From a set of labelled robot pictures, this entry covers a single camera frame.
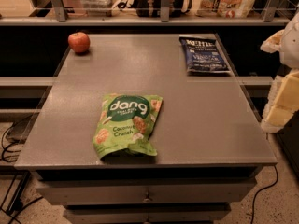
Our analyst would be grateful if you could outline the black backpack on shelf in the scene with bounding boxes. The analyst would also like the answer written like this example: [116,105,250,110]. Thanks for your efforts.
[132,0,192,17]

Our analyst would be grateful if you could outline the black cables left floor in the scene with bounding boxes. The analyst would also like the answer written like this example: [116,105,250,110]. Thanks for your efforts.
[0,115,43,224]

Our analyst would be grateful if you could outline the metal shelf rail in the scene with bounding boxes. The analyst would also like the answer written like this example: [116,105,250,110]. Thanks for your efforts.
[0,0,298,26]

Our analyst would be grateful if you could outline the grey drawer cabinet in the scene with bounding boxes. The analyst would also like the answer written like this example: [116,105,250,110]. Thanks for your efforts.
[35,166,256,224]

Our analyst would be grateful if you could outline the green Dang chip bag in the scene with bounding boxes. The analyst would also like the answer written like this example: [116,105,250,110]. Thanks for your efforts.
[93,93,163,159]

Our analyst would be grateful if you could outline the colourful snack bag on shelf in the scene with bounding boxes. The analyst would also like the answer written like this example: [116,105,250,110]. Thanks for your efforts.
[196,0,255,18]

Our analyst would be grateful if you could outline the red apple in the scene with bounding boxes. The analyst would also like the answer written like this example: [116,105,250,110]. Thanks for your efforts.
[68,32,91,53]

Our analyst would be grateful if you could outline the black cable right floor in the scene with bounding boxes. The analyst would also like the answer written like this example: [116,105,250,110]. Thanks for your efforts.
[249,165,279,224]

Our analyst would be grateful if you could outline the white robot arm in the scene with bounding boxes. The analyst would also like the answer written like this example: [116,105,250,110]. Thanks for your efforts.
[260,14,299,133]

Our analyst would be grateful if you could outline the blue Kettle chip bag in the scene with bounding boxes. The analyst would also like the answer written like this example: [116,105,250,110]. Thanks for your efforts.
[179,35,229,74]

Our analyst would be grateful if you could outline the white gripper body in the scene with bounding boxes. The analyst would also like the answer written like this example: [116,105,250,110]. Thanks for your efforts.
[260,30,284,53]

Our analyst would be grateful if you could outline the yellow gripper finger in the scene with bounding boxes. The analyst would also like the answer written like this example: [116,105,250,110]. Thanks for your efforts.
[274,72,299,112]
[266,106,293,127]

